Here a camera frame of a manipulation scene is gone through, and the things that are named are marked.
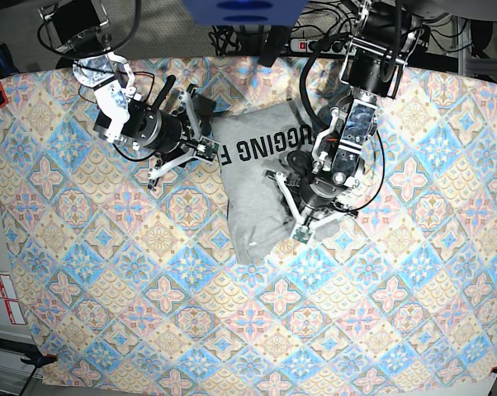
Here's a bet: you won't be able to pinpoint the white power strip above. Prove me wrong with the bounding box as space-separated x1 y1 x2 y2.
288 38 347 58

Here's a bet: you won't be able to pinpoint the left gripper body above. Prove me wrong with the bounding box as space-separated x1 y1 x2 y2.
299 177 358 217

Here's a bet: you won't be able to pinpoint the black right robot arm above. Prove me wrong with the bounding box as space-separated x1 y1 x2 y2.
37 1 220 191

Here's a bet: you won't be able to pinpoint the black support bracket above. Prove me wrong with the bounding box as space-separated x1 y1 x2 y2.
258 26 291 68

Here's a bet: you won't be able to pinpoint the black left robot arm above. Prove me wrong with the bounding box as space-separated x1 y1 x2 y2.
267 1 425 244

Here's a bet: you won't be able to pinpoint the black orange clamp lower left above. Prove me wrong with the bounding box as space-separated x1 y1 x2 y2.
20 353 57 368

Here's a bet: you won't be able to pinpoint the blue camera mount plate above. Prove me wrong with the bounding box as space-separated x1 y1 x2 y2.
182 0 308 26

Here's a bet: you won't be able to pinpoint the red white label stickers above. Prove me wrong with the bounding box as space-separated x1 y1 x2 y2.
0 272 26 326

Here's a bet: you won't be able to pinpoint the patterned tile tablecloth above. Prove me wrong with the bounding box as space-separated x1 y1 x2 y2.
0 68 497 395

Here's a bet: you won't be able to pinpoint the grey T-shirt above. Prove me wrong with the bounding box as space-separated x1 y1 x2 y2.
211 100 314 265

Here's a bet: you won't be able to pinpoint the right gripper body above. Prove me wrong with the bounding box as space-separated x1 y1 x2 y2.
126 100 189 155

